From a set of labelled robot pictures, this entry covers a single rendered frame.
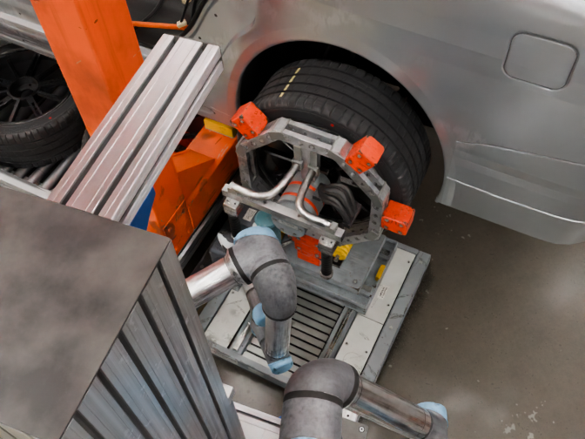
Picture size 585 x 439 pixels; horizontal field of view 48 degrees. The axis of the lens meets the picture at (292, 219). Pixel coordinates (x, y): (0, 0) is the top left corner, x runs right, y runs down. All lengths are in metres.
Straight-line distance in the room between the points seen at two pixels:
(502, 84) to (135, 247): 1.34
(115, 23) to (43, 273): 1.11
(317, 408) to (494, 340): 1.82
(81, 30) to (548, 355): 2.24
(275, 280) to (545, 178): 0.90
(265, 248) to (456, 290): 1.47
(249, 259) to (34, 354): 1.09
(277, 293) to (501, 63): 0.85
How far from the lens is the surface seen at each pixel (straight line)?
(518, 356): 2.99
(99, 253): 0.77
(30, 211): 0.84
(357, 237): 2.32
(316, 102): 2.06
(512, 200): 2.25
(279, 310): 1.76
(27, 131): 3.17
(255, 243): 1.77
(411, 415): 1.50
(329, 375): 1.29
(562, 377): 3.01
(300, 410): 1.26
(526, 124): 1.99
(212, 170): 2.56
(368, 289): 2.81
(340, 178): 2.28
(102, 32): 1.76
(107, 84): 1.83
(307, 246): 2.51
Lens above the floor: 2.66
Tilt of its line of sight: 56 degrees down
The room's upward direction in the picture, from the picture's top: 4 degrees counter-clockwise
